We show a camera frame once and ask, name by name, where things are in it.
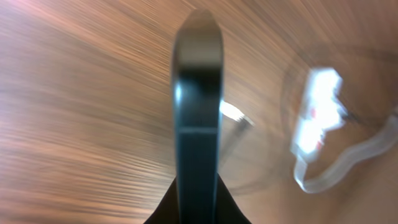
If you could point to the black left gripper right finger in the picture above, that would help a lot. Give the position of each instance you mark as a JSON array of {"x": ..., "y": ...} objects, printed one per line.
[{"x": 227, "y": 210}]

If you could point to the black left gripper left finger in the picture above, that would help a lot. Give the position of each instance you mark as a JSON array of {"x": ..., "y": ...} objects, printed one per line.
[{"x": 167, "y": 211}]

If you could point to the smartphone with cyan screen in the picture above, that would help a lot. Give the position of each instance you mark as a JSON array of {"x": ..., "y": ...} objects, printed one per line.
[{"x": 197, "y": 90}]

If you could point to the white power strip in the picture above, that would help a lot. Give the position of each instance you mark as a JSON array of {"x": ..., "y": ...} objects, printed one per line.
[{"x": 320, "y": 112}]

